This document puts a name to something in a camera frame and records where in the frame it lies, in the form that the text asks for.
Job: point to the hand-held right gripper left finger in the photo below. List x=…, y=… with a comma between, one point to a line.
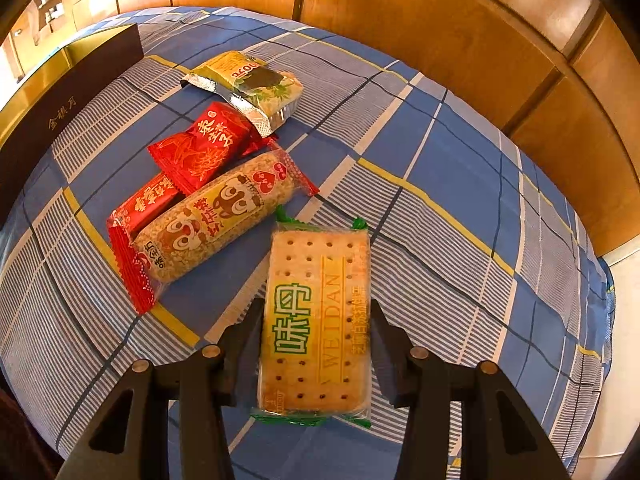
x=247, y=340

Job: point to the red gold-print snack packet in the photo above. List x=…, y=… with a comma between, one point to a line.
x=200, y=150

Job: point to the blue plaid bed sheet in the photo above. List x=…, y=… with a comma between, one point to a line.
x=450, y=185

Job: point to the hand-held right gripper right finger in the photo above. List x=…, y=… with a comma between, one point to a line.
x=385, y=355

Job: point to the clear rice cracker packet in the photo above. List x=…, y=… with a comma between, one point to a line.
x=210, y=215

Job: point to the dark tin box gold interior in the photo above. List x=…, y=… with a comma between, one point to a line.
x=60, y=110

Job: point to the green-edged cracker packet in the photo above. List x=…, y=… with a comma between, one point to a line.
x=315, y=310

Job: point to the small red snack packet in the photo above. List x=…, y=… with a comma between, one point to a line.
x=147, y=200

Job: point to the yellow green snack packet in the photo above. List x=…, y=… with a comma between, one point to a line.
x=250, y=80

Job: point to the wooden wardrobe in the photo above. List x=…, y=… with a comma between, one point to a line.
x=450, y=35

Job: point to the wooden shelf cabinet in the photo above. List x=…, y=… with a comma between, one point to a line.
x=45, y=15

